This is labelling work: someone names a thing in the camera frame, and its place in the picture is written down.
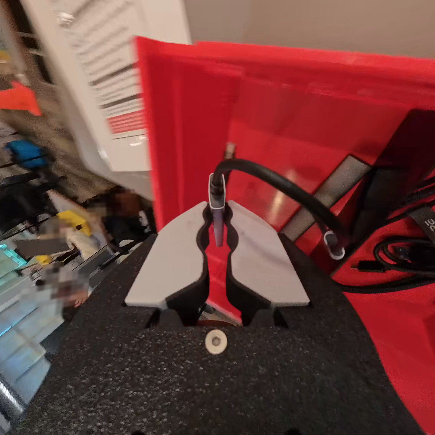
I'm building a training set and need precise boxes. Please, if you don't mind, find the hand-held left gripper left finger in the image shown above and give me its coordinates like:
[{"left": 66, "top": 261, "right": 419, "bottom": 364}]
[{"left": 124, "top": 201, "right": 210, "bottom": 324}]

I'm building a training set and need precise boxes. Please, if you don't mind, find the black bin divider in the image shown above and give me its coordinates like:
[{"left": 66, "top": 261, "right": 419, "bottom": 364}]
[{"left": 280, "top": 109, "right": 435, "bottom": 245}]

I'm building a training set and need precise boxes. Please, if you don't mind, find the strapped black cable bundle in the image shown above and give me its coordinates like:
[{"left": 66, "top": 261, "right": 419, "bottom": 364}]
[{"left": 340, "top": 190, "right": 435, "bottom": 296}]

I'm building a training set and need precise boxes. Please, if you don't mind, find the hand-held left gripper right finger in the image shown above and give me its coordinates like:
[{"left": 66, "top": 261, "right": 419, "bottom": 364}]
[{"left": 225, "top": 200, "right": 311, "bottom": 324}]

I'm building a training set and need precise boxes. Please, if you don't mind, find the red plastic bin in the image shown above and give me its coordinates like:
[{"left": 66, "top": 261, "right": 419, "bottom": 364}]
[{"left": 134, "top": 36, "right": 435, "bottom": 435}]

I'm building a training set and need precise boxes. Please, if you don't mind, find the printed instruction sheet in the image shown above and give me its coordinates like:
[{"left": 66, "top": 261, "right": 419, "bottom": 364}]
[{"left": 21, "top": 0, "right": 192, "bottom": 202}]

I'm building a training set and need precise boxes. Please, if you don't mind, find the thick black hub cable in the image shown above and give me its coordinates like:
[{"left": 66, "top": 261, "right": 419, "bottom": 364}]
[{"left": 211, "top": 159, "right": 346, "bottom": 260}]

